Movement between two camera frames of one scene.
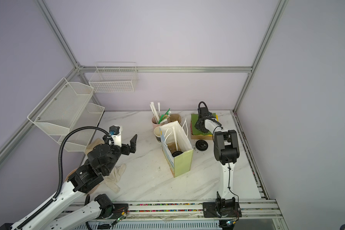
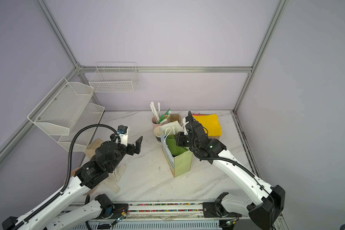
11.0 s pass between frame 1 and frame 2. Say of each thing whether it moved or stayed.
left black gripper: stayed
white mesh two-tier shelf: stayed
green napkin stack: moved
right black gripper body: moved
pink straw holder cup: stayed
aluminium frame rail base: stayed
